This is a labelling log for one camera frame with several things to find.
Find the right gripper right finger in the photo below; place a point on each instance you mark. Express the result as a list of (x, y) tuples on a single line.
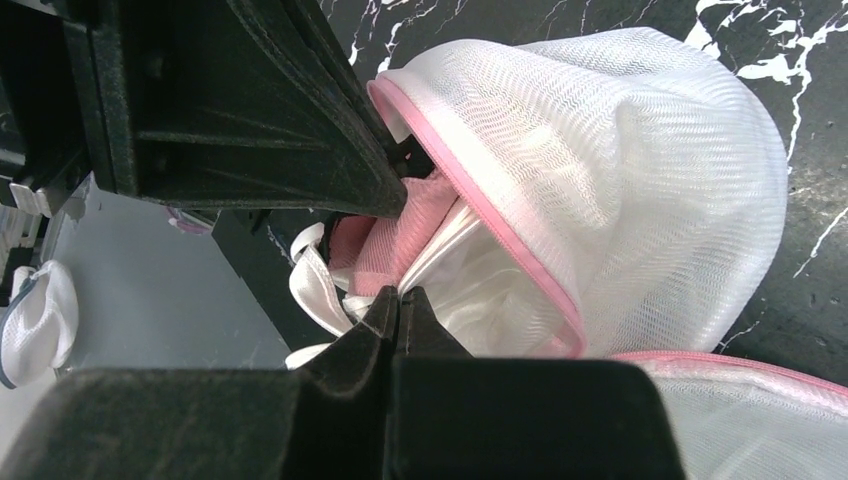
[(454, 416)]

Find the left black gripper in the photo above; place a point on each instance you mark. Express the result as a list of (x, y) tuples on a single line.
[(63, 104)]

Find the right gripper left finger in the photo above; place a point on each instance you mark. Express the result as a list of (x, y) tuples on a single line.
[(323, 420)]

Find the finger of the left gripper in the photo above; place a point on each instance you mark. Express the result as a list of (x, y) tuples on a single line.
[(238, 105)]

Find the white satin bra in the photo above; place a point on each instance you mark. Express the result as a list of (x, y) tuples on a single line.
[(477, 291)]

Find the dusty pink bra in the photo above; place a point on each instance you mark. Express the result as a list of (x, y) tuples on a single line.
[(375, 252)]

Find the white mesh laundry bag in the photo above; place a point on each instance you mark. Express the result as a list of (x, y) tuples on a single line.
[(643, 188)]

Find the white mesh bag on floor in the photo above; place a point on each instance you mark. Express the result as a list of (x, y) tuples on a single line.
[(40, 324)]

